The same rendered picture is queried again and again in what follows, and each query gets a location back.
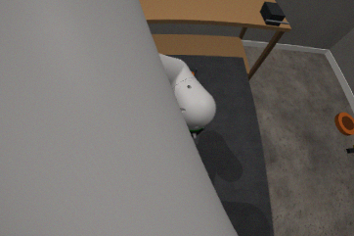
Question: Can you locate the dark grey case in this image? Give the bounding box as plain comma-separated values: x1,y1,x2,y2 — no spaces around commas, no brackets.
190,69,197,78

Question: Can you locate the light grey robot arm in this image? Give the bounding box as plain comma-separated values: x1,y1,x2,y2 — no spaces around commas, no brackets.
0,0,238,236

